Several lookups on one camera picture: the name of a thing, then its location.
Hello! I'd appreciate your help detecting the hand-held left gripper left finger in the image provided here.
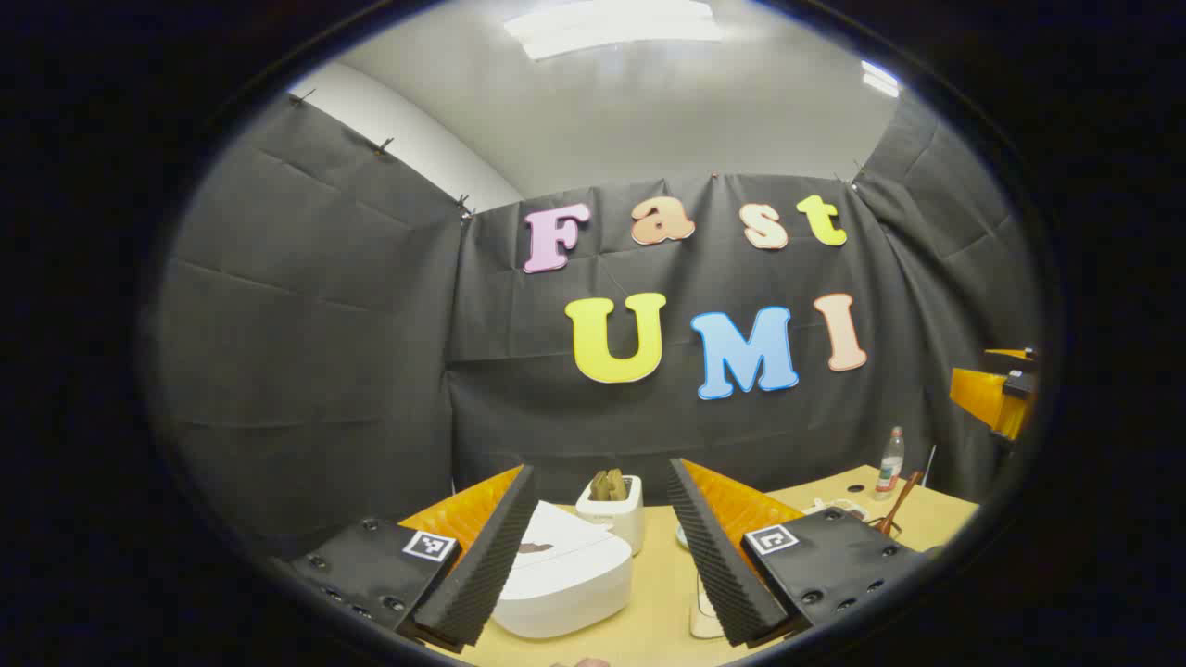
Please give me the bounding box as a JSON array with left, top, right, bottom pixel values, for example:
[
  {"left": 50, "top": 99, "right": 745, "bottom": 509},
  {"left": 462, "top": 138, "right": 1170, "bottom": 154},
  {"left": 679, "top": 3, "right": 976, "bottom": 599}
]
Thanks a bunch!
[{"left": 278, "top": 463, "right": 542, "bottom": 655}]

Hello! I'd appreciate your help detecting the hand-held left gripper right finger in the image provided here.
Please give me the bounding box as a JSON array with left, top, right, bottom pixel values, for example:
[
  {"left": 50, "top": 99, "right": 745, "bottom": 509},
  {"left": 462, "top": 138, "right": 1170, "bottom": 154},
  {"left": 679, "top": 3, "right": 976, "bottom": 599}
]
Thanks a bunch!
[{"left": 667, "top": 457, "right": 931, "bottom": 648}]

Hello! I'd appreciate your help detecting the white rice cooker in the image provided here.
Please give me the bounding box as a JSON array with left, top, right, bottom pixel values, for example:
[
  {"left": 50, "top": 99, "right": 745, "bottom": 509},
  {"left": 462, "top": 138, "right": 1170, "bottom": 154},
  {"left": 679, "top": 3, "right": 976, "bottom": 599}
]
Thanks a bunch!
[{"left": 491, "top": 500, "right": 637, "bottom": 640}]

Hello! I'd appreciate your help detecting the brown wooden spoon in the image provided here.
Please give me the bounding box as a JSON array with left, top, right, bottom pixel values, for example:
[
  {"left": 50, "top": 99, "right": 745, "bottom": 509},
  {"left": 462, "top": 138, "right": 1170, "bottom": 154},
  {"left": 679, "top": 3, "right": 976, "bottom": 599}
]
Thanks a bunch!
[{"left": 878, "top": 468, "right": 927, "bottom": 537}]

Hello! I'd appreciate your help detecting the white toaster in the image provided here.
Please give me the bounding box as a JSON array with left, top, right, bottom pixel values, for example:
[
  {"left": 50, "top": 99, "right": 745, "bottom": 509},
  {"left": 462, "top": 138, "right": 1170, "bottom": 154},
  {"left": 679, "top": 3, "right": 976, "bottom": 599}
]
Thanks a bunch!
[{"left": 575, "top": 468, "right": 646, "bottom": 556}]

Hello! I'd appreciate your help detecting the clear plastic water bottle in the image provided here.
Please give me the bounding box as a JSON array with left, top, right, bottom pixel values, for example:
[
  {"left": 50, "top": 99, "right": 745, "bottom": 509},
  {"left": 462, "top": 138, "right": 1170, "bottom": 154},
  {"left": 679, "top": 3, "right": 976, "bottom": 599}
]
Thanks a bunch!
[{"left": 874, "top": 426, "right": 906, "bottom": 502}]

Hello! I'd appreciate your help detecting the white divided dish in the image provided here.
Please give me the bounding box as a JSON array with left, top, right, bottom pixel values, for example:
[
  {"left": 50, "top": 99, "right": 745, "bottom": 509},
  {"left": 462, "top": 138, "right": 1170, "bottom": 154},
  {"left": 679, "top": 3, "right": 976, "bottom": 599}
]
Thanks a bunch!
[{"left": 804, "top": 497, "right": 870, "bottom": 522}]

